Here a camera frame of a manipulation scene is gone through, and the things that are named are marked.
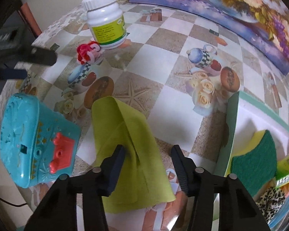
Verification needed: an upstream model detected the leopard print scrunchie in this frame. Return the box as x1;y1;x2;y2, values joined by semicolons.
256;187;286;224

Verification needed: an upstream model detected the checkered patterned tablecloth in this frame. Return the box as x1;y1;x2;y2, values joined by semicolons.
0;3;289;176

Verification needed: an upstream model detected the white green label bottle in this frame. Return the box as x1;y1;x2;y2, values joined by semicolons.
82;0;127;49

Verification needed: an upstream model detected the lime green felt cloth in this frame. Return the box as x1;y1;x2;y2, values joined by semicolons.
91;96;175;214

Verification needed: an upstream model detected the teal toy chest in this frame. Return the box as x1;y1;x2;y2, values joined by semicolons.
0;93;81;188

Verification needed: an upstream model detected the green yellow scouring sponge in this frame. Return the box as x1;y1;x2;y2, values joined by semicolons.
226;130;277;197

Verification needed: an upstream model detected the floral painting canvas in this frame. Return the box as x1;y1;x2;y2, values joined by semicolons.
130;0;289;74

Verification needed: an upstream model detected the red white scrunchie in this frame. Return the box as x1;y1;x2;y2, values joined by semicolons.
76;41;102;65

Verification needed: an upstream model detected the green tissue pack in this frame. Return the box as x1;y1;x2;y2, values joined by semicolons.
275;154;289;188

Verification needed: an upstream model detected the white tray teal rim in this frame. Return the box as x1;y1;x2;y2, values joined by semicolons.
213;91;289;231

